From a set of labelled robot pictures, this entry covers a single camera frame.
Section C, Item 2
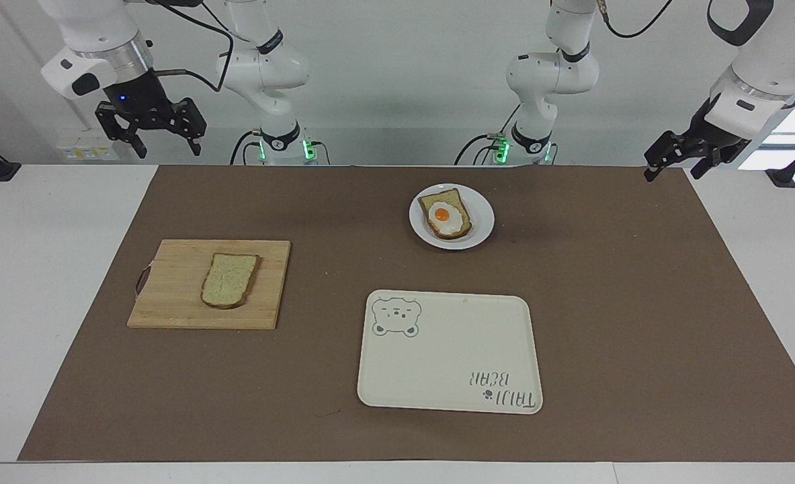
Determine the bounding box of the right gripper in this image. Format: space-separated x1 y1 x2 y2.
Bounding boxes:
94 67 208 160

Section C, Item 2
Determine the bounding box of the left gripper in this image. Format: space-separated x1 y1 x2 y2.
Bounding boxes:
643 97 752 183

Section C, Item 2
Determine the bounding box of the white round plate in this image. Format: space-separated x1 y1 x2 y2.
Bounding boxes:
409 184 496 251

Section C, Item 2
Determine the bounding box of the wooden cutting board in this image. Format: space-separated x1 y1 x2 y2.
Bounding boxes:
126 239 292 331

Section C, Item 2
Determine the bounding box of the bread slice with green spread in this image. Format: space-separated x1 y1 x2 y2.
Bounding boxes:
200 253 261 310

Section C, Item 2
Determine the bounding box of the fried egg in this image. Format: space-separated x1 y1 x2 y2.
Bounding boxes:
427 202 466 236

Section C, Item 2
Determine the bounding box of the toasted bread slice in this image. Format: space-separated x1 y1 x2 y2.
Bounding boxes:
418 188 473 240

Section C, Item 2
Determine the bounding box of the cream tray with bear print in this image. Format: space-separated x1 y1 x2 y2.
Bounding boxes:
357 289 544 415

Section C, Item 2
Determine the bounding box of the white wall socket strip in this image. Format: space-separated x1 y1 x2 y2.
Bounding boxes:
56 137 120 162

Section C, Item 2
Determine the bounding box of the black cable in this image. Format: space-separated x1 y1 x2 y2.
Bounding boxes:
228 129 264 166
596 0 675 39
454 102 523 166
143 0 235 93

